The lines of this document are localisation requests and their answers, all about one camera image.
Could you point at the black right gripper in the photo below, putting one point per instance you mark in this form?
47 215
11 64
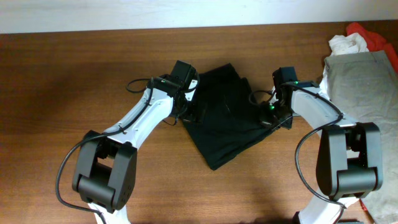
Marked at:
266 122

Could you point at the white crumpled garment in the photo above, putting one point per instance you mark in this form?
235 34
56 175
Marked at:
342 45

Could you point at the red garment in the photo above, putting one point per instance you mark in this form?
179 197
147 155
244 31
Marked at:
375 42

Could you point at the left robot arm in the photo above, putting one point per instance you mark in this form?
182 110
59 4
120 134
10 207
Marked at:
105 172

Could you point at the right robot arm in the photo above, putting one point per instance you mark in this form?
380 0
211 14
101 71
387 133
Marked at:
349 161

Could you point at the dark green shorts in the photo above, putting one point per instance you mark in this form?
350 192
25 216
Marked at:
227 123

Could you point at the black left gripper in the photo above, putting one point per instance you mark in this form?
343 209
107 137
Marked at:
191 111

